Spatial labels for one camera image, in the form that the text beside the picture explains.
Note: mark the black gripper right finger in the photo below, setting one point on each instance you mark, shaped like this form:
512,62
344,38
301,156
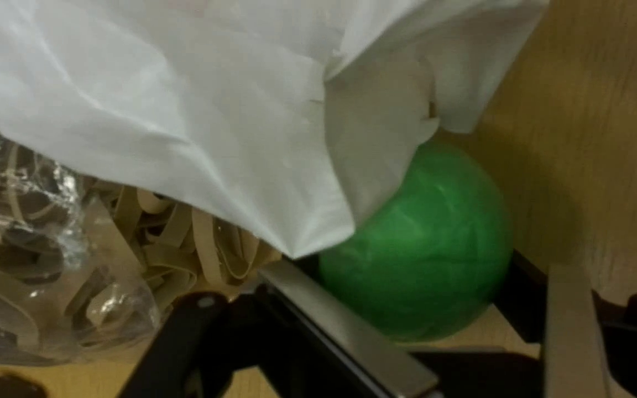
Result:
555,308

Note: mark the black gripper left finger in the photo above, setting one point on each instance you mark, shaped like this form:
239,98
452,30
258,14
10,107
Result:
363,350

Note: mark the green apple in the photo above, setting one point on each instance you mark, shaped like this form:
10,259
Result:
434,256

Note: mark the white orange plastic bag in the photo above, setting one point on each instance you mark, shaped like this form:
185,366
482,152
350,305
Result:
295,120

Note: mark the clear bag of rubber bands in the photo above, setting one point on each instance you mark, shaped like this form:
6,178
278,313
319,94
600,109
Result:
92,266

